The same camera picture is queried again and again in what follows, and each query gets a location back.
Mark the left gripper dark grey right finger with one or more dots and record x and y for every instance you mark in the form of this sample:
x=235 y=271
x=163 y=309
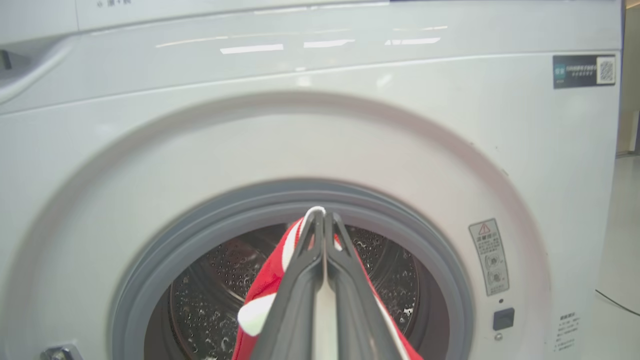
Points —
x=360 y=310

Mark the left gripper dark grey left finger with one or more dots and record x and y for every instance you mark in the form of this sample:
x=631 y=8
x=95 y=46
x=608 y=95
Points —
x=292 y=310

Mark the red and white garment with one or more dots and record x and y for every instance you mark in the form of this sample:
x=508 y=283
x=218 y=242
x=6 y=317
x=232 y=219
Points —
x=265 y=285

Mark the white front-loading washing machine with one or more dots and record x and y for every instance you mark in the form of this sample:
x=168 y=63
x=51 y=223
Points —
x=250 y=130

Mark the grey warning label sticker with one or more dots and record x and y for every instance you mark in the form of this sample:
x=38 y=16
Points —
x=489 y=257

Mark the black QR code sticker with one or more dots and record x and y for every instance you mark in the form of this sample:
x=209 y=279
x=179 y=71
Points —
x=582 y=71

